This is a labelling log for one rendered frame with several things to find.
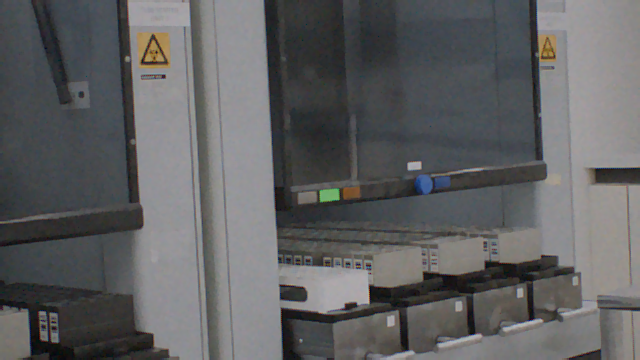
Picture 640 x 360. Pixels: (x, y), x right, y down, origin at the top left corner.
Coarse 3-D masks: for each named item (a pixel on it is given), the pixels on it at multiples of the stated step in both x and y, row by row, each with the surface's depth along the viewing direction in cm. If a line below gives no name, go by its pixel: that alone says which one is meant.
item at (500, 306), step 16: (448, 288) 205; (464, 288) 203; (480, 288) 202; (496, 288) 205; (512, 288) 207; (480, 304) 201; (496, 304) 204; (512, 304) 207; (480, 320) 201; (496, 320) 204; (512, 320) 207
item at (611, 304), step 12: (624, 288) 189; (636, 288) 189; (600, 300) 184; (612, 300) 183; (624, 300) 181; (636, 300) 180; (600, 312) 184; (612, 312) 183; (600, 324) 184; (612, 324) 183; (612, 336) 183; (612, 348) 183
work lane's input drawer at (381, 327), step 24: (288, 312) 187; (312, 312) 184; (336, 312) 182; (360, 312) 184; (384, 312) 186; (288, 336) 186; (312, 336) 182; (336, 336) 180; (360, 336) 183; (384, 336) 186
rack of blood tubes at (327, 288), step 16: (288, 272) 192; (304, 272) 191; (320, 272) 191; (336, 272) 189; (352, 272) 188; (288, 288) 202; (320, 288) 183; (336, 288) 185; (352, 288) 187; (288, 304) 188; (304, 304) 185; (320, 304) 183; (336, 304) 185
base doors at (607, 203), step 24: (600, 192) 425; (624, 192) 418; (600, 216) 426; (624, 216) 419; (600, 240) 426; (624, 240) 420; (600, 264) 427; (624, 264) 420; (600, 288) 428; (624, 312) 422
